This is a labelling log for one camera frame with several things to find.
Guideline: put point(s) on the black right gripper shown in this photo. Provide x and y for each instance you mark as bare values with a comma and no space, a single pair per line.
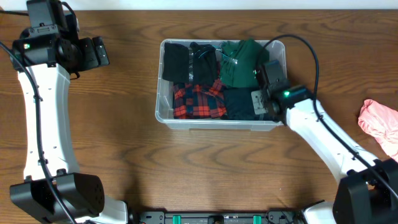
262,93

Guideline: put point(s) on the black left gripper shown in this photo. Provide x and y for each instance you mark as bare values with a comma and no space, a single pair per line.
89,60

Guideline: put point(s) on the dark green garment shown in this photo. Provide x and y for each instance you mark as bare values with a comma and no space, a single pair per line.
239,61

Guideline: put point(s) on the navy garment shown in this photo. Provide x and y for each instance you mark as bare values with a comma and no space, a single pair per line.
239,105

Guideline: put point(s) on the red navy plaid shirt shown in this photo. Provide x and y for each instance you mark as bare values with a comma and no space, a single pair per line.
199,101

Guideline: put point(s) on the black garment with tape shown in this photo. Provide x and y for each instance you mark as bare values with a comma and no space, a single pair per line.
195,64

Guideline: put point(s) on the pink garment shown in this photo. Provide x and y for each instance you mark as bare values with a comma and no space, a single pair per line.
380,122

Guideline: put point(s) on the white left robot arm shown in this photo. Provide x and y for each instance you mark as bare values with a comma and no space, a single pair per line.
54,190

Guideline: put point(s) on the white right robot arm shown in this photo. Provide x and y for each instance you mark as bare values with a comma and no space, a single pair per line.
367,186

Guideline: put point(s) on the clear plastic storage bin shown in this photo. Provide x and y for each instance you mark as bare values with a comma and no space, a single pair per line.
165,99

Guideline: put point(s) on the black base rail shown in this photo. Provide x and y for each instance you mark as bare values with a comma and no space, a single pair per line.
270,217

